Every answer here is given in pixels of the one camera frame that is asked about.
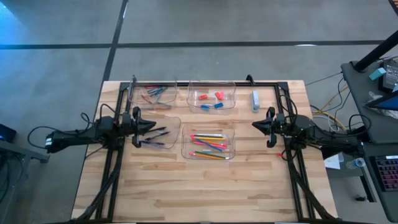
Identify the grey side desk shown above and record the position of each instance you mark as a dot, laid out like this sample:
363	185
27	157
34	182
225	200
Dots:
379	130

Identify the clear plastic bin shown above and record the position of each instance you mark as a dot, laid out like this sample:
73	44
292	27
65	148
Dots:
208	129
196	93
168	96
174	124

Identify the red eraser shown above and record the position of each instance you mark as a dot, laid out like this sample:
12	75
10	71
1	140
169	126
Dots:
217	95

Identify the orange eraser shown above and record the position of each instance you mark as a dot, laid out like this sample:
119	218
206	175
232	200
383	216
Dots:
203	97

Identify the green pencil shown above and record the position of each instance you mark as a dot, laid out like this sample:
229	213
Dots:
214	154

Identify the black rig pole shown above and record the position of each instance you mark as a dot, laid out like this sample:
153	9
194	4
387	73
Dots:
376	51

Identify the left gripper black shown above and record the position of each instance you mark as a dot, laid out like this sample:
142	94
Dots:
130	127

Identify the grey stapler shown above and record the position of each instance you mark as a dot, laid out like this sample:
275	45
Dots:
255	101

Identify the backlit computer keyboard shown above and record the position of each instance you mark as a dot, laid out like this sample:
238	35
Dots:
387	172

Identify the black pen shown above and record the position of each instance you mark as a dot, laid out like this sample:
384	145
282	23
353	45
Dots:
160	128
157	136

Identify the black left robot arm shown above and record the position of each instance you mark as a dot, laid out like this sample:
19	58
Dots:
81	135

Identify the white paper sheet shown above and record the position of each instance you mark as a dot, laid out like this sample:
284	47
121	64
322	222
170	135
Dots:
332	162

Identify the clear water bottle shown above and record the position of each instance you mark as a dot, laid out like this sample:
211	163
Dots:
357	163

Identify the small black floor object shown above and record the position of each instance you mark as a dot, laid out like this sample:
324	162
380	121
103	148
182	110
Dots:
360	198

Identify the orange pencil with pink eraser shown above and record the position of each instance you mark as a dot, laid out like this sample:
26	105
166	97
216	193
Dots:
202	155
216	142

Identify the grey metal stand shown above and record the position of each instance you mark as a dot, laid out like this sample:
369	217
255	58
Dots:
31	155

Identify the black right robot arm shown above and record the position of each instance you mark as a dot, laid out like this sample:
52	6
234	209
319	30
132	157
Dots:
323	137

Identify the red crayon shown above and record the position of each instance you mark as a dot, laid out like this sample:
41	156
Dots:
150	87

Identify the black device with blue light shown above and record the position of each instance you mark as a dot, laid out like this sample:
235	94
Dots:
7	133

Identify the teal box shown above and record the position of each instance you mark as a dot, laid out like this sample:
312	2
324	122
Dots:
377	74

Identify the black frame clamp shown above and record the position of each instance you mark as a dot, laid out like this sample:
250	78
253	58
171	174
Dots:
134	79
250	80

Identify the dark blue tablet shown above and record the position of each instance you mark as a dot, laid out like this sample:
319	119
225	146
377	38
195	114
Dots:
388	104

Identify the purple-grey pen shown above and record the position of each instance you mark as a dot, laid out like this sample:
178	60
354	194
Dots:
154	143

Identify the yellow pencil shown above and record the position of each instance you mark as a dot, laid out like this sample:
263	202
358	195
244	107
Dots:
214	138

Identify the red marker pen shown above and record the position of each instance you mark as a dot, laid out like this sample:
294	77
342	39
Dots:
146	99

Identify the black rig beam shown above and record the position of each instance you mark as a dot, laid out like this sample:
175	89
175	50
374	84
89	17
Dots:
345	146

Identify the black electronic device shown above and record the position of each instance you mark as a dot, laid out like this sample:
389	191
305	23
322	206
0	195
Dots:
391	76

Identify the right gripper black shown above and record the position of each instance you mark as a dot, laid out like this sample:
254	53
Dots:
275	127

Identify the grey pencil with pink eraser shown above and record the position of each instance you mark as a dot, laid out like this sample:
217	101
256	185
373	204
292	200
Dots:
211	135

